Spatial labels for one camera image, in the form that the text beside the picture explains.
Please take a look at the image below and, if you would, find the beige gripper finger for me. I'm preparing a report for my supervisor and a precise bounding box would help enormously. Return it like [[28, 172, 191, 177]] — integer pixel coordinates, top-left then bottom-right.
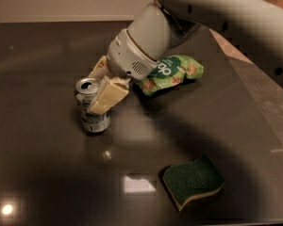
[[89, 56, 107, 79], [87, 75, 129, 115]]

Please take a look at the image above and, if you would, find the silver 7up soda can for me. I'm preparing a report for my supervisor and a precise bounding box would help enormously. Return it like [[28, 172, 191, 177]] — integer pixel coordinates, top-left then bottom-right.
[[75, 77, 110, 133]]

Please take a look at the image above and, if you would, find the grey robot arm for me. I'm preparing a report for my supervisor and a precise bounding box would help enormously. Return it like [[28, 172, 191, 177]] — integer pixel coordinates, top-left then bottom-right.
[[88, 0, 283, 115]]

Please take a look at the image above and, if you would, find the green snack bag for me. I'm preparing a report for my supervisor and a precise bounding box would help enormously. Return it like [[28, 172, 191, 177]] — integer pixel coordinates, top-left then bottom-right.
[[137, 55, 204, 97]]

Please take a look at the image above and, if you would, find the green and yellow sponge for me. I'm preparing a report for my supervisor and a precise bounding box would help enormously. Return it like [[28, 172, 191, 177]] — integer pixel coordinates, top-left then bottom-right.
[[162, 154, 225, 211]]

